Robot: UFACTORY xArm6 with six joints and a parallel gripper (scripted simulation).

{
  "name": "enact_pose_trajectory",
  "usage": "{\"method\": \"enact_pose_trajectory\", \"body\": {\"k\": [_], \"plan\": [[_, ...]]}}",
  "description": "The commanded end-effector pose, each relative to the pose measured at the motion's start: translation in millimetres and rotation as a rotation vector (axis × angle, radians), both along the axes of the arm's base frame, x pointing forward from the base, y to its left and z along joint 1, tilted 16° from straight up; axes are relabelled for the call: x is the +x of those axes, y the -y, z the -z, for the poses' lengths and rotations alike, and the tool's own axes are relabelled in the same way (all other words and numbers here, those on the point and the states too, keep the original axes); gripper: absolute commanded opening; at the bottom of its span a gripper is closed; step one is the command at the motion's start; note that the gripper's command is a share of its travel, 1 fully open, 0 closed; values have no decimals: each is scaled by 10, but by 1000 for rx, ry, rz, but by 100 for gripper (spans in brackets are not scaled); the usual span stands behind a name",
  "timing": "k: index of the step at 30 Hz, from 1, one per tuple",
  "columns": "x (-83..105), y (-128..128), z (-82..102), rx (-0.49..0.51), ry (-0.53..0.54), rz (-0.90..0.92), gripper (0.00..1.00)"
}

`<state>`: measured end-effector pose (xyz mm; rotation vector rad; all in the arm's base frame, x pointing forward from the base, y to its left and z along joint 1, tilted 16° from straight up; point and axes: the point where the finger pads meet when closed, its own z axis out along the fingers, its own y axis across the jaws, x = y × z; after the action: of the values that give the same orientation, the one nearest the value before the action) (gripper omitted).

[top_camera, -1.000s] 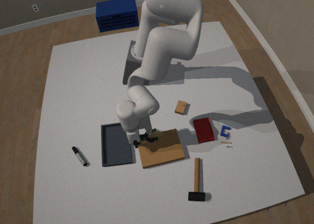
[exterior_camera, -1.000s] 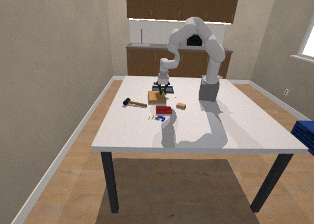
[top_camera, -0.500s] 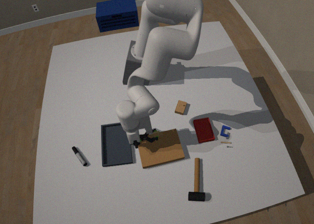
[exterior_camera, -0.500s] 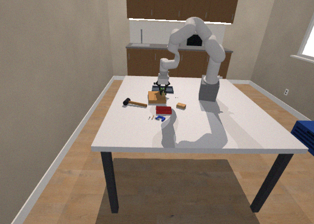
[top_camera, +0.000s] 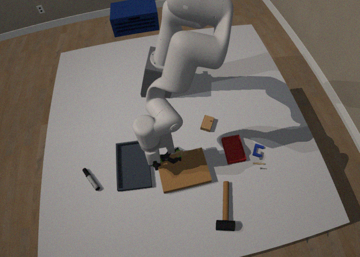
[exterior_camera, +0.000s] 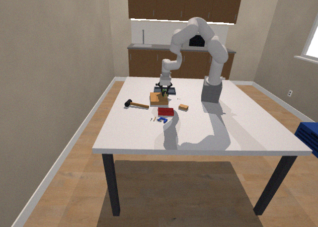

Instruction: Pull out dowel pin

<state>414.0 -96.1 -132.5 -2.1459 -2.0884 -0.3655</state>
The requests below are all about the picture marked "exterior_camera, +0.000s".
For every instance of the small tan wooden block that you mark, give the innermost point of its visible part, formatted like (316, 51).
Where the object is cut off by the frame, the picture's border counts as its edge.
(183, 107)

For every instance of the mallet with black head and wooden handle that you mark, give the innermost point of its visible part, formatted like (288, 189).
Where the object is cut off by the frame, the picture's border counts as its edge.
(129, 102)

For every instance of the light wooden board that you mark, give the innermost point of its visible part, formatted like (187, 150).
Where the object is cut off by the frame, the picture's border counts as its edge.
(157, 98)

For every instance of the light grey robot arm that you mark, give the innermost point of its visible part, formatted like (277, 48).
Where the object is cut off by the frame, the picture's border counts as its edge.
(215, 48)

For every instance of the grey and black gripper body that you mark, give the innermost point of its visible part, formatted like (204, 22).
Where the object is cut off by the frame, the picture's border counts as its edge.
(164, 82)

